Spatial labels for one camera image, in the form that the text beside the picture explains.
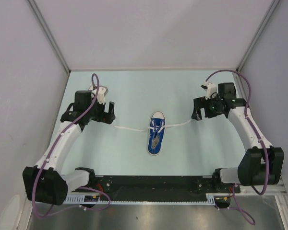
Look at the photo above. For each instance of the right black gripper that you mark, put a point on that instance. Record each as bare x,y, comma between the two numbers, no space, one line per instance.
200,103

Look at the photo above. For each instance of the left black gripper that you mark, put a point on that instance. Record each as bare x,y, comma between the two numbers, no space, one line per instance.
104,117

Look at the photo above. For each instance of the white shoelace of sneaker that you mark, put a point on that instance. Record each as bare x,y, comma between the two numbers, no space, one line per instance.
134,129

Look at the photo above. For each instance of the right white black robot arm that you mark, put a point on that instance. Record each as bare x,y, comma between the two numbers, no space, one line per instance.
262,162

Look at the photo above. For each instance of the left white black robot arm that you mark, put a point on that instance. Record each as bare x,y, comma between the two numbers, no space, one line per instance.
45,182

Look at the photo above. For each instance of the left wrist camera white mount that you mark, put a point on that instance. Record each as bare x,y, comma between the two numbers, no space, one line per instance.
100,94

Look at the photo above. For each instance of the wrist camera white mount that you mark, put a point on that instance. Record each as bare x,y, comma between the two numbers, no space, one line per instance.
100,94
210,89

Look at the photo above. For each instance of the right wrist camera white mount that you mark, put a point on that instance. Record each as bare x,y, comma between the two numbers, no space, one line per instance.
210,89

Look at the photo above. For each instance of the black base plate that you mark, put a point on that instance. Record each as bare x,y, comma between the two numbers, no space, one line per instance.
155,188

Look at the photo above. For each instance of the white slotted cable duct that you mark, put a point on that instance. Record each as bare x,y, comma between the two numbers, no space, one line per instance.
206,200

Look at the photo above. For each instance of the aluminium corner post right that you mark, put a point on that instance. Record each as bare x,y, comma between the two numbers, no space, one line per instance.
267,17

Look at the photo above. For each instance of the aluminium corner post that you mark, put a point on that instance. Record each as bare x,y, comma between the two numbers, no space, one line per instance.
48,34
267,17

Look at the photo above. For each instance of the aluminium corner post left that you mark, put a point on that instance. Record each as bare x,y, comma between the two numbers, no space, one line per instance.
48,34

